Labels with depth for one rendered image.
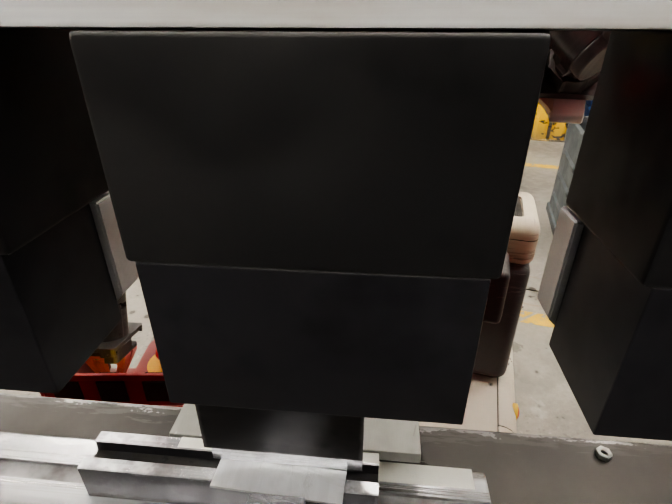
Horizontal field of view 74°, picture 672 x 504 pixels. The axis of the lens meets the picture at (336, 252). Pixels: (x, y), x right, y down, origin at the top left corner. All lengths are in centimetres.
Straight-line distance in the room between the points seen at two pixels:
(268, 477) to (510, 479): 26
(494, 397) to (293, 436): 117
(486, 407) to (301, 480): 111
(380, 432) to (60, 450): 25
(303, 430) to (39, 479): 21
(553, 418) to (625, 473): 129
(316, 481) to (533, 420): 152
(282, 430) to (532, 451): 31
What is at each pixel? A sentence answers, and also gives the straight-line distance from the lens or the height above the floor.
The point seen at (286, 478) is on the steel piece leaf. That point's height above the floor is 100.
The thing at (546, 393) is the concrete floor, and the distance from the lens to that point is 192.
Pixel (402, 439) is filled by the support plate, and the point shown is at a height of 100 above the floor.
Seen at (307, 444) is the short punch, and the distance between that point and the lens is 29.
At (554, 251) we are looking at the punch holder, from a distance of 27.
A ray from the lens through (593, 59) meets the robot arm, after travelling 71.
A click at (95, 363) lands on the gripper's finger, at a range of 81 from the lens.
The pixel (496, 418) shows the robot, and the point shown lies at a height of 28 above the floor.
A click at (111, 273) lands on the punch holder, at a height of 113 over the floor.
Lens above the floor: 127
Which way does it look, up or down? 29 degrees down
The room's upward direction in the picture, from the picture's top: straight up
